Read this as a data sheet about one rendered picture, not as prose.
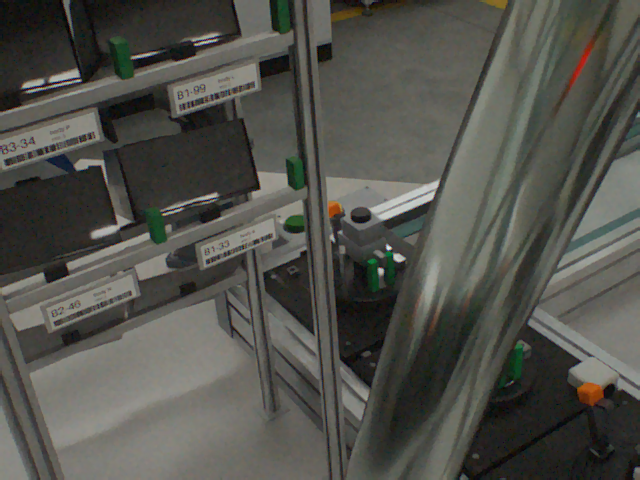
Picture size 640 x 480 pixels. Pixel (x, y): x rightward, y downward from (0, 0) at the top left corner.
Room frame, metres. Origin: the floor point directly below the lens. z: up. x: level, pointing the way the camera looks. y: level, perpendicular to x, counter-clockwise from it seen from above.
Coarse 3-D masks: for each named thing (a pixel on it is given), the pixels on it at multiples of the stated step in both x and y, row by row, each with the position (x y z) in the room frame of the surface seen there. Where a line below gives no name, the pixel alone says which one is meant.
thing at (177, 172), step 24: (240, 120) 0.77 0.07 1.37; (144, 144) 0.74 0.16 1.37; (168, 144) 0.74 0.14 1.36; (192, 144) 0.75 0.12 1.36; (216, 144) 0.76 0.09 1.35; (240, 144) 0.76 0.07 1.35; (120, 168) 0.72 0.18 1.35; (144, 168) 0.73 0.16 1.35; (168, 168) 0.73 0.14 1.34; (192, 168) 0.74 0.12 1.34; (216, 168) 0.75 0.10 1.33; (240, 168) 0.75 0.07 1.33; (120, 192) 0.76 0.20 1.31; (144, 192) 0.72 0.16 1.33; (168, 192) 0.72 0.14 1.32; (192, 192) 0.73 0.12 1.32; (216, 192) 0.73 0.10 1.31; (240, 192) 0.74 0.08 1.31; (144, 216) 0.71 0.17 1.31
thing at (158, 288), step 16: (240, 256) 0.82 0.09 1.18; (176, 272) 0.79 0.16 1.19; (192, 272) 0.81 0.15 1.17; (208, 272) 0.84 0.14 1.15; (224, 272) 0.87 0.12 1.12; (144, 288) 0.79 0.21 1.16; (160, 288) 0.82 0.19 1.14; (176, 288) 0.85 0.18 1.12; (128, 304) 0.92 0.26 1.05; (144, 304) 0.87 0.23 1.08; (192, 304) 0.98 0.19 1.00
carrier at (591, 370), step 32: (512, 352) 0.78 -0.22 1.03; (544, 352) 0.84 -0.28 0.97; (512, 384) 0.77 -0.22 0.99; (544, 384) 0.78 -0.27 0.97; (576, 384) 0.77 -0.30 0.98; (608, 384) 0.76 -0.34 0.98; (512, 416) 0.73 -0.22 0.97; (544, 416) 0.73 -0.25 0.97; (576, 416) 0.73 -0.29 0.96; (480, 448) 0.69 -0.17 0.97; (512, 448) 0.68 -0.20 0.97
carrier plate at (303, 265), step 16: (400, 240) 1.14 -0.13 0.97; (304, 256) 1.11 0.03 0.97; (272, 272) 1.08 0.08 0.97; (304, 272) 1.07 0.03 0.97; (272, 288) 1.04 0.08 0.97; (288, 288) 1.03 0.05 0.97; (304, 288) 1.03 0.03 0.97; (288, 304) 0.99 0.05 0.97; (304, 304) 0.99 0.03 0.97; (304, 320) 0.95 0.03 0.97; (336, 320) 0.95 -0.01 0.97; (352, 320) 0.94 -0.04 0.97; (368, 320) 0.94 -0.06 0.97; (384, 320) 0.94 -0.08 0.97; (352, 336) 0.91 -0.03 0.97; (368, 336) 0.91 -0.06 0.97; (384, 336) 0.90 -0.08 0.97; (352, 352) 0.87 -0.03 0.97
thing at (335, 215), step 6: (330, 204) 1.10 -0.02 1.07; (336, 204) 1.09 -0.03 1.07; (330, 210) 1.09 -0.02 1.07; (336, 210) 1.09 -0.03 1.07; (330, 216) 1.08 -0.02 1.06; (336, 216) 1.07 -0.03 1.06; (342, 216) 1.07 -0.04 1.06; (330, 222) 1.09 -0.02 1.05; (336, 222) 1.08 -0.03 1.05; (336, 228) 1.08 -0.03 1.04; (336, 234) 1.08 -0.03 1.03; (336, 240) 1.08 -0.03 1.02; (336, 246) 1.08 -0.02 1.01
